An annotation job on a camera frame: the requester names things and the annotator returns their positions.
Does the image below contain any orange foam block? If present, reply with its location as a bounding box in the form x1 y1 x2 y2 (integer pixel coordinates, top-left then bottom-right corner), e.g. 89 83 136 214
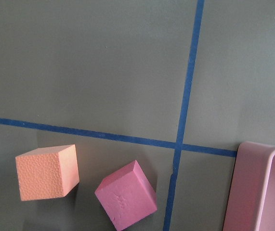
15 144 79 201

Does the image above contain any pink plastic tray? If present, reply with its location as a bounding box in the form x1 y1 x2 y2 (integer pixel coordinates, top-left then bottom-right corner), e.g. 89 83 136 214
223 141 275 231

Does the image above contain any magenta foam block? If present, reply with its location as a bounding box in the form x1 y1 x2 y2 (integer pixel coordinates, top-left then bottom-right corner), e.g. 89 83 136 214
95 160 157 231

